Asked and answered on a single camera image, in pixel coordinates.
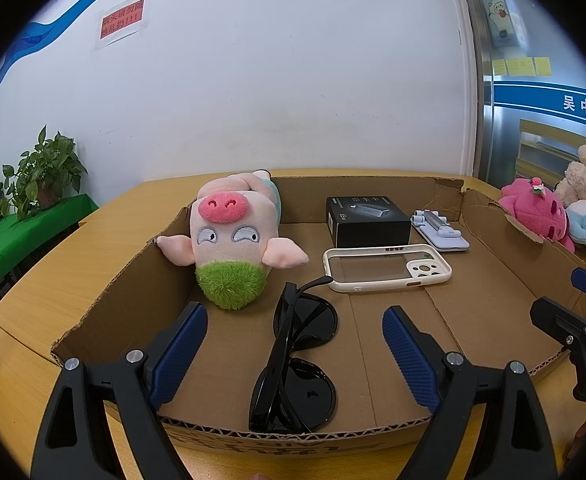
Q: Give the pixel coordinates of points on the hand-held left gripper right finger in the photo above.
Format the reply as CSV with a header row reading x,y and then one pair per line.
x,y
408,355

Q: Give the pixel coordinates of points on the pink pig plush toy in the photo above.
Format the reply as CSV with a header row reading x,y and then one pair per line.
x,y
223,240

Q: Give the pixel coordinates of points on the blue glass banner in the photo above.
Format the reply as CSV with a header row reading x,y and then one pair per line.
x,y
538,97

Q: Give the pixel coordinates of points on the cartoon pig poster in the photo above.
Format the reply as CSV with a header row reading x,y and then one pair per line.
x,y
504,15

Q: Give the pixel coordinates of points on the beige plush rabbit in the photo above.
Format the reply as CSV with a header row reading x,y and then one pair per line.
x,y
585,180

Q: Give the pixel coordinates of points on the yellow sticky note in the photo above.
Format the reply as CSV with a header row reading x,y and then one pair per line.
x,y
542,66
499,66
519,66

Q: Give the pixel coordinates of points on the green tablecloth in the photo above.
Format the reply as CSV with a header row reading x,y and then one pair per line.
x,y
28,245

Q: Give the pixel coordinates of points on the magenta plush toy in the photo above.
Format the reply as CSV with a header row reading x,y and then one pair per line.
x,y
538,210

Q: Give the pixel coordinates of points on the black product box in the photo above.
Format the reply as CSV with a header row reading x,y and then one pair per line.
x,y
368,222

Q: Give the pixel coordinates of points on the black sunglasses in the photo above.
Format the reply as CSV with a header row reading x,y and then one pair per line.
x,y
303,320

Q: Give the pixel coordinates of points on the grey folding phone stand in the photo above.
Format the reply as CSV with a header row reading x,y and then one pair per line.
x,y
440,235

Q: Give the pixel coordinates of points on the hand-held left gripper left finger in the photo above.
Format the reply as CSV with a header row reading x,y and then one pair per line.
x,y
183,350

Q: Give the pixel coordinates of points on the blue wall decal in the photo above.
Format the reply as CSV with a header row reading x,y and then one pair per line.
x,y
38,32

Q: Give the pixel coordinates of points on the clear white phone case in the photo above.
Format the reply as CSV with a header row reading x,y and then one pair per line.
x,y
425,272

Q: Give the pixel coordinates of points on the large potted plant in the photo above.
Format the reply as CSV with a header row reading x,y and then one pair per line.
x,y
48,165

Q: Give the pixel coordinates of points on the metal door frame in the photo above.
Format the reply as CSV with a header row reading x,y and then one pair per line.
x,y
475,85

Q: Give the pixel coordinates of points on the red wall sign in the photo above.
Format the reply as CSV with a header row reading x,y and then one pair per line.
x,y
122,22

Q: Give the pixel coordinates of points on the brown cardboard box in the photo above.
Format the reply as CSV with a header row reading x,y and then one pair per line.
x,y
473,290

